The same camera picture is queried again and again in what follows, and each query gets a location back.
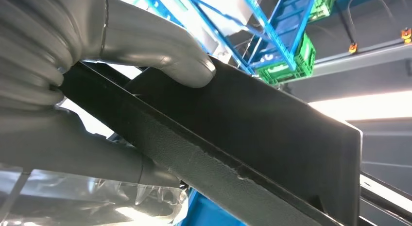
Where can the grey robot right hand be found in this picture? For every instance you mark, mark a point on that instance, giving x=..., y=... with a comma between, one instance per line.
x=145, y=41

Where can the green plastic crate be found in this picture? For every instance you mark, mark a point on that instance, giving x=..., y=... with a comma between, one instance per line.
x=322, y=5
x=280, y=71

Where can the clear plastic film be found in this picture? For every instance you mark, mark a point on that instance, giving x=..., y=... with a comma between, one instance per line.
x=96, y=202

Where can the small orange fixture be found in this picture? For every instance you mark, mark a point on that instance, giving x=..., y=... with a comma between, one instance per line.
x=406, y=36
x=353, y=48

